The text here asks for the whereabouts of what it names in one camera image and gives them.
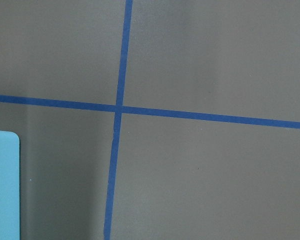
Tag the light blue plastic bin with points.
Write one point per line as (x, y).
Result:
(9, 186)

